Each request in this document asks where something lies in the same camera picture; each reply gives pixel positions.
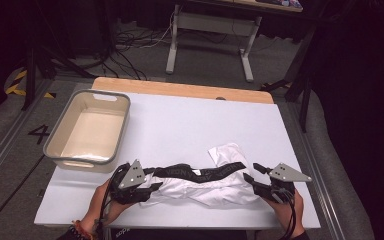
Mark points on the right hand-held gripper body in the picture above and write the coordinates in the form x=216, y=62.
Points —
x=285, y=175

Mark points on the black metal tripod stand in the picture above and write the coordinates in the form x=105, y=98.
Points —
x=30, y=73

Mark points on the wooden desk with white frame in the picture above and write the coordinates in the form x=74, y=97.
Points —
x=210, y=24

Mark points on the yellow black hazard tape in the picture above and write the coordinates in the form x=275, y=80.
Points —
x=13, y=88

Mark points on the white shorts with black waistband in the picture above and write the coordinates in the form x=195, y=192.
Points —
x=210, y=190

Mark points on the person's left hand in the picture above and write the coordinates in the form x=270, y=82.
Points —
x=110, y=206

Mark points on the aluminium floor rail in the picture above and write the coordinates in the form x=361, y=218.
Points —
x=0, y=156
x=320, y=186

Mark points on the beige plastic bin grey rim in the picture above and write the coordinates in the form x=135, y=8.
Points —
x=93, y=123

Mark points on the person's right hand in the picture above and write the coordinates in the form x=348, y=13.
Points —
x=290, y=213

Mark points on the white table cover board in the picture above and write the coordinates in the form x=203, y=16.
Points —
x=196, y=126

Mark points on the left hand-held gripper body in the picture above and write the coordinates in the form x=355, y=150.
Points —
x=131, y=178

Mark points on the person's black printed clothing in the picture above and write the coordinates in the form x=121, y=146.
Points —
x=180, y=235

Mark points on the small dark table knob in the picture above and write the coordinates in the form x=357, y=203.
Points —
x=220, y=98

